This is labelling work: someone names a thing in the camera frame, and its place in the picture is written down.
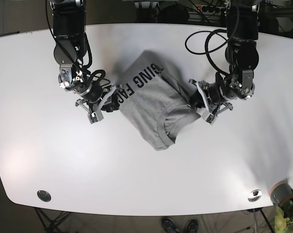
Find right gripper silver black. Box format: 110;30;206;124
75;83;123;124

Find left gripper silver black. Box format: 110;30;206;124
189;79;233;125

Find light grey printed T-shirt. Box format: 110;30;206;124
115;50;200;150

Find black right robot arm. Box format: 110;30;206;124
45;0;122;124

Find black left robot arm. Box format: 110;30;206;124
189;0;259;124

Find right silver table grommet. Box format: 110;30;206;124
247;189;262;202

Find silver table grommet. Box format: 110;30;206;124
37;190;51;202
247;189;262;202

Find left silver table grommet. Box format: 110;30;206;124
37;190;51;202

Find grey plant pot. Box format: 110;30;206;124
269;180;293;207

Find black folding table legs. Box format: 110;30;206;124
34;207;72;233

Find green potted plant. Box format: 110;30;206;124
275;200;293;233

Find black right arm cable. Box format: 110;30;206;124
46;0;111;90

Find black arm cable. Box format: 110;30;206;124
46;0;111;90
184;0;239;81

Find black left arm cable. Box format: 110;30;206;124
184;0;239;81

